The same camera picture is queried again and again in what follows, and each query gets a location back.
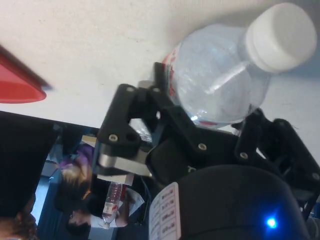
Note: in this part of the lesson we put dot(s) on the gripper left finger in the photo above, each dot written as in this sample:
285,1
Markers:
120,117

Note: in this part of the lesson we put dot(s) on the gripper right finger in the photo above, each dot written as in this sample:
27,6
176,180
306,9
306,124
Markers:
287,140

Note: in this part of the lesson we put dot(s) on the clear bottle with white cap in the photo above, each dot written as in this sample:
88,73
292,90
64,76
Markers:
215,75

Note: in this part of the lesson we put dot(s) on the small clear bottle red label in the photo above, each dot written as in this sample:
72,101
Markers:
113,200

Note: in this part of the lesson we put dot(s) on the red tray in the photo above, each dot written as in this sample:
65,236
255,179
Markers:
15,85

